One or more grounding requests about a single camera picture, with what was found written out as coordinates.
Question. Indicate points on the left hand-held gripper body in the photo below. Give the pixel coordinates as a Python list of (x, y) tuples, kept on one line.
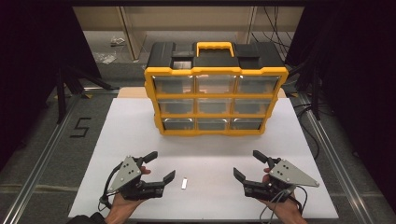
[(127, 170)]

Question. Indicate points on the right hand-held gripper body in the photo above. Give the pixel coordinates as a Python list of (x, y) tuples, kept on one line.
[(291, 175)]

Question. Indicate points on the small white piece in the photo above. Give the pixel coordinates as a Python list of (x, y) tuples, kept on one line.
[(184, 183)]

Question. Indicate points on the yellow black organizer cabinet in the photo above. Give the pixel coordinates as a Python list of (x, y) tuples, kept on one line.
[(214, 65)]

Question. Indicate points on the person's left hand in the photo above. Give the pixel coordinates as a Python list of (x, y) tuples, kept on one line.
[(123, 207)]

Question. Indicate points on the person's right hand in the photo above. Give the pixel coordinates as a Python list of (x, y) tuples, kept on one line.
[(285, 213)]

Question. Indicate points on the grid of clear plastic drawers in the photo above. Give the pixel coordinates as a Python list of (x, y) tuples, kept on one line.
[(174, 85)]

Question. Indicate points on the black metal stand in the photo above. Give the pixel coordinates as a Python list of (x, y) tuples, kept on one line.
[(61, 96), (316, 93)]

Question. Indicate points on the large clear plastic bag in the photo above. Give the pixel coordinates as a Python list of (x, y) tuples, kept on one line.
[(106, 57)]

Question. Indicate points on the dark curtain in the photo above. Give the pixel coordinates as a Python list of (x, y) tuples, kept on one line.
[(34, 62), (358, 77)]

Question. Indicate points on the small clear plastic bag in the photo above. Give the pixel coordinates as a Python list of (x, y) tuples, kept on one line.
[(117, 41)]

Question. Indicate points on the light wooden shelf unit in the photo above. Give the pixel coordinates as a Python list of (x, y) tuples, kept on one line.
[(186, 18)]

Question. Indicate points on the aluminium floor rail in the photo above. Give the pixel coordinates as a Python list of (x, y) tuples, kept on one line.
[(40, 161), (330, 149)]

